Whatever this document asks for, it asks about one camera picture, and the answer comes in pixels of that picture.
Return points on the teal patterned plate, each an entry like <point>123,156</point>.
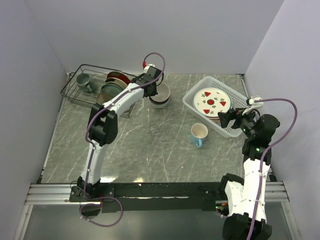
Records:
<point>111,89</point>

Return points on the white light blue bowl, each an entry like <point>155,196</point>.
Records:
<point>158,105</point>

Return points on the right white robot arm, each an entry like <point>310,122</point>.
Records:
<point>245,208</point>

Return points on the red rimmed bottom plate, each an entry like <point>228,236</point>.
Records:
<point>210,116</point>

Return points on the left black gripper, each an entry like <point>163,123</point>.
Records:
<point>155,92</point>

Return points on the white plastic perforated bin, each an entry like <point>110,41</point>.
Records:
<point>239,102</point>

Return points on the white watermelon pattern plate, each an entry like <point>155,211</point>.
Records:
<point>210,101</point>

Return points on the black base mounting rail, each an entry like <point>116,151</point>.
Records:
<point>152,196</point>

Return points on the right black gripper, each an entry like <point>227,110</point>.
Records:
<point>225,117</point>

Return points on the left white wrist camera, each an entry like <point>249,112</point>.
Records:
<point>146,66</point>

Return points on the clear brown glass plate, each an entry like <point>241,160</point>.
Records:
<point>103,98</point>

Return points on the white top bowl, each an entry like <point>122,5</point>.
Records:
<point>163,94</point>

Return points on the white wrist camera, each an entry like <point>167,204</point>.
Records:
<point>146,66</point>
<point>254,103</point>

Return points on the cream plate in rack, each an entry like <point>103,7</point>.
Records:
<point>116,81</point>

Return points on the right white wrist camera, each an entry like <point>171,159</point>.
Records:
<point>254,103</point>

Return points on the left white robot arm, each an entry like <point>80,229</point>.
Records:
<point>102,128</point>

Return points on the grey ceramic mug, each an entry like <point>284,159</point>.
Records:
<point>83,81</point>

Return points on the dark red plate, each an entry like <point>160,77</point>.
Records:
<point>118,75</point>

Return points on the black wire dish rack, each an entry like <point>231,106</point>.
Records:
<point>98,76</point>

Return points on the light blue mug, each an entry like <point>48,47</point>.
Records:
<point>198,134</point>

